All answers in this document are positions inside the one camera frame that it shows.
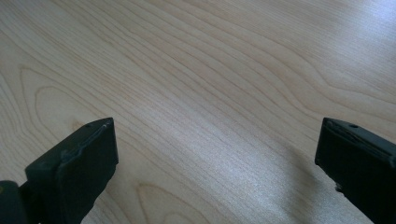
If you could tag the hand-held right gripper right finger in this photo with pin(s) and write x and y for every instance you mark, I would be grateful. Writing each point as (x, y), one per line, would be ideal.
(361, 168)

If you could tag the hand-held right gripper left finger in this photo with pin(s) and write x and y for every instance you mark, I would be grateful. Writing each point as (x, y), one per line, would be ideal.
(77, 174)

